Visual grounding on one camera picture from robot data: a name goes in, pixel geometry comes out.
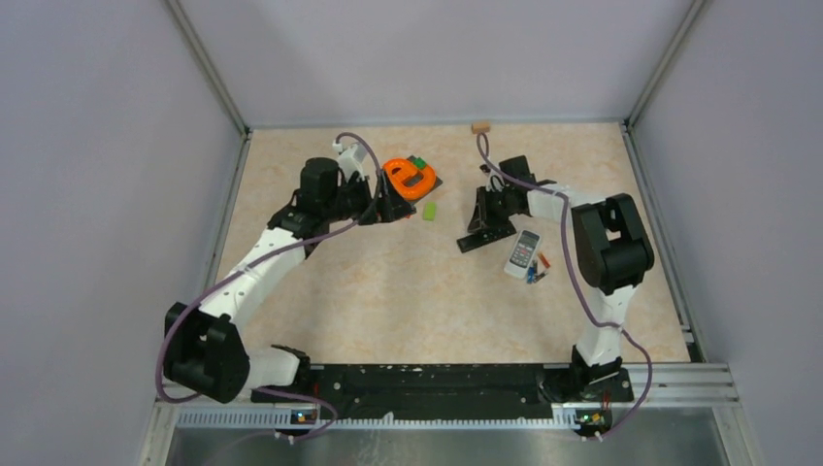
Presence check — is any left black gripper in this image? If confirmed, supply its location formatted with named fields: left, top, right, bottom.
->
left=323, top=169, right=414, bottom=225

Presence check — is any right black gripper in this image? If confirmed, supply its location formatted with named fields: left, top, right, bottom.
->
left=468, top=187, right=514, bottom=234

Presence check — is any black remote control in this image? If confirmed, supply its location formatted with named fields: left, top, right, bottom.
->
left=456, top=226, right=516, bottom=253

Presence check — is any orange battery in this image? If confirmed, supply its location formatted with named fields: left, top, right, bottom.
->
left=538, top=252, right=551, bottom=269

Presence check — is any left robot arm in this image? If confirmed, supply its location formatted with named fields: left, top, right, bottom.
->
left=155, top=156, right=415, bottom=403

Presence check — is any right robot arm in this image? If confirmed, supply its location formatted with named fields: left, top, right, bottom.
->
left=457, top=155, right=655, bottom=400

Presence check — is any white remote control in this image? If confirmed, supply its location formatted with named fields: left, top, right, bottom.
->
left=503, top=230, right=542, bottom=280

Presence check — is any light green block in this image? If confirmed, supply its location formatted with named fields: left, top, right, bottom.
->
left=422, top=202, right=437, bottom=221

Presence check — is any small wooden block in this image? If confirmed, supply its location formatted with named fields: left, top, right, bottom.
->
left=471, top=121, right=491, bottom=135

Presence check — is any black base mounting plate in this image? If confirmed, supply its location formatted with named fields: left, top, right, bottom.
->
left=250, top=363, right=635, bottom=421

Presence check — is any orange plastic ring toy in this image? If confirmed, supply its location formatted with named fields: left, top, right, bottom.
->
left=383, top=157, right=437, bottom=201

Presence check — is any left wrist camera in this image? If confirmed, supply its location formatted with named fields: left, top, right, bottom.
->
left=332, top=143, right=368, bottom=182

